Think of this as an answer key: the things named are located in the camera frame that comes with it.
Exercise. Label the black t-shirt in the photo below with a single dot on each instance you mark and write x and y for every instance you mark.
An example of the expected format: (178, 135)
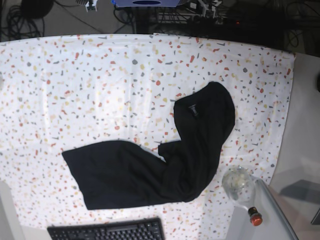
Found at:
(120, 174)

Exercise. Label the clear glass bottle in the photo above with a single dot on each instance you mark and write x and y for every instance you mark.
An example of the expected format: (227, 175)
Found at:
(239, 187)

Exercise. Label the terrazzo pattern tablecloth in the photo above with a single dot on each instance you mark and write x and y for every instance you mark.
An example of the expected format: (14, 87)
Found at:
(64, 92)

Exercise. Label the black computer keyboard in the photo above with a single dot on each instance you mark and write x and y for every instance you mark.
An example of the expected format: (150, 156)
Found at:
(144, 229)

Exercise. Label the red bottle cap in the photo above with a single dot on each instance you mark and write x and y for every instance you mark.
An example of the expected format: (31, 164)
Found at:
(255, 217)

